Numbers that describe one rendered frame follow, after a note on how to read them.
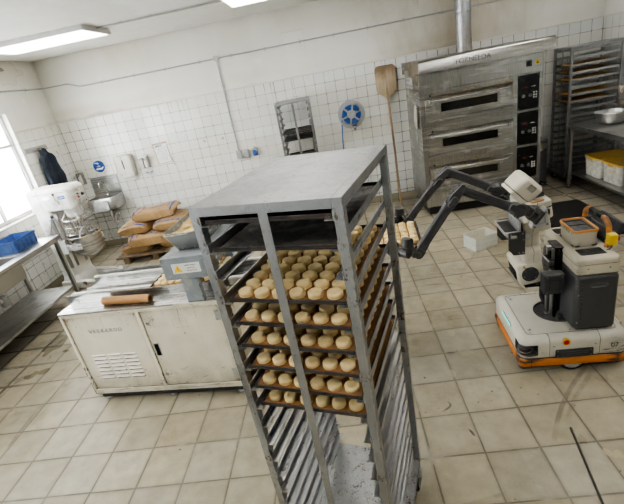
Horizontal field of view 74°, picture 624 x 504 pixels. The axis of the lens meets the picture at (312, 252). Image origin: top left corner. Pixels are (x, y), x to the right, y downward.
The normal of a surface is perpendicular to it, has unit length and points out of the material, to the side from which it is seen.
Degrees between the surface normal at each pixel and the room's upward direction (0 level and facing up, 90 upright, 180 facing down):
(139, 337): 90
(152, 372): 90
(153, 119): 90
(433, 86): 90
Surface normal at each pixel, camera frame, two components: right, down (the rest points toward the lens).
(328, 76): -0.03, 0.40
